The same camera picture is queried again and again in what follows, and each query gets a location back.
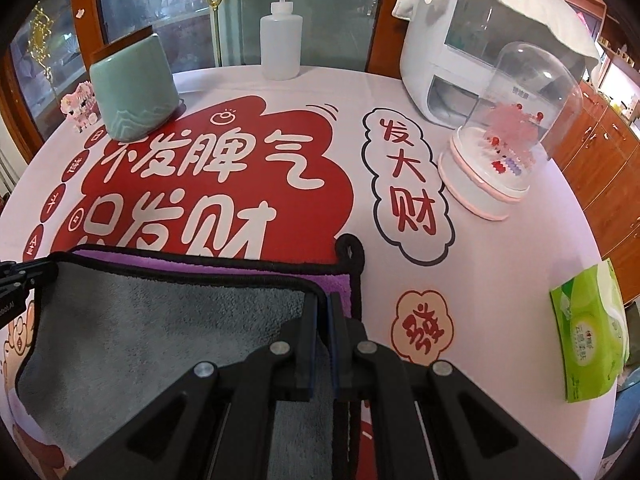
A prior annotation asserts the purple and grey towel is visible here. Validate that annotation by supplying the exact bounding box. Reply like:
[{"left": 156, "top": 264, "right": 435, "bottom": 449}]
[{"left": 15, "top": 234, "right": 364, "bottom": 479}]

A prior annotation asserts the pink block figurine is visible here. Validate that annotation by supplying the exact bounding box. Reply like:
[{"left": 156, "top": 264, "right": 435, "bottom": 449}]
[{"left": 60, "top": 81, "right": 101, "bottom": 133}]

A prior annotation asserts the green tissue pack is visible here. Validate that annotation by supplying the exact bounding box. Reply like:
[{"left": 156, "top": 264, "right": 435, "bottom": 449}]
[{"left": 550, "top": 259, "right": 630, "bottom": 403}]

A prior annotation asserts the teal ceramic jar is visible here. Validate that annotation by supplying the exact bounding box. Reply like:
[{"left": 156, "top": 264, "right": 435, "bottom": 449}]
[{"left": 89, "top": 26, "right": 180, "bottom": 143}]

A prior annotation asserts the printed cartoon tablecloth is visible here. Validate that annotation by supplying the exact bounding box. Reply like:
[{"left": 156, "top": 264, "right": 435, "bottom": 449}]
[{"left": 1, "top": 66, "right": 615, "bottom": 479}]

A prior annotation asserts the wooden cabinet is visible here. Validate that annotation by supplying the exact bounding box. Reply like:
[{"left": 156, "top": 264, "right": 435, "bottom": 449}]
[{"left": 553, "top": 0, "right": 639, "bottom": 302}]

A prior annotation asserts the glass dome pink ornament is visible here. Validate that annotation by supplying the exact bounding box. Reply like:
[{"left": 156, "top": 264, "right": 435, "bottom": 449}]
[{"left": 438, "top": 42, "right": 582, "bottom": 221}]

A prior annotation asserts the white squeeze wash bottle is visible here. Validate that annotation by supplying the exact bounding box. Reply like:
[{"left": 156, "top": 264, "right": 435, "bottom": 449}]
[{"left": 259, "top": 0, "right": 303, "bottom": 80}]

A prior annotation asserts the white water dispenser appliance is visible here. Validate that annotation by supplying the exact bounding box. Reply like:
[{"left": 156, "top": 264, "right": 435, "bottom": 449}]
[{"left": 400, "top": 0, "right": 592, "bottom": 128}]

